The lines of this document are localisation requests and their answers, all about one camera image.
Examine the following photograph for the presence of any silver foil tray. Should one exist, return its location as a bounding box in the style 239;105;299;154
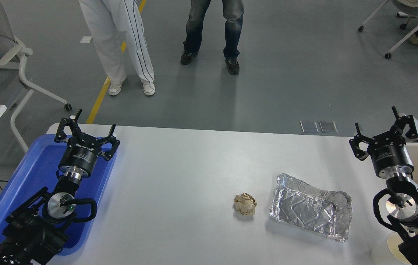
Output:
269;173;353;242

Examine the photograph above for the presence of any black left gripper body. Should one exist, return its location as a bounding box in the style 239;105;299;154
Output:
59;135;103;177

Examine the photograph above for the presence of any clear floor plate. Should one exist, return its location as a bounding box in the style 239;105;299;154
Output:
300;121;319;133
319;121;338;133

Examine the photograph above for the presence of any crumpled tan paper ball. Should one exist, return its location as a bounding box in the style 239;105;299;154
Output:
234;193;258;216

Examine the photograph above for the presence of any white paper cup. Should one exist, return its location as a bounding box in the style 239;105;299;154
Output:
386;231;414;265

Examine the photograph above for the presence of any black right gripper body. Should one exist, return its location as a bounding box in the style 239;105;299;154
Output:
367;132;415;179

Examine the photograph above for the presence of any blue plastic tray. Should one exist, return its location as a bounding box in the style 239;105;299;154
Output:
0;134;117;257

